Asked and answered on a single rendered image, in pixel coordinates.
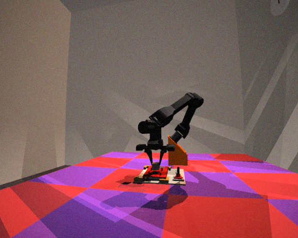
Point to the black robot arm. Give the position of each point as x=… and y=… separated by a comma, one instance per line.
x=164, y=117

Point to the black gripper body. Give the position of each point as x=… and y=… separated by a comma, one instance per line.
x=168, y=147

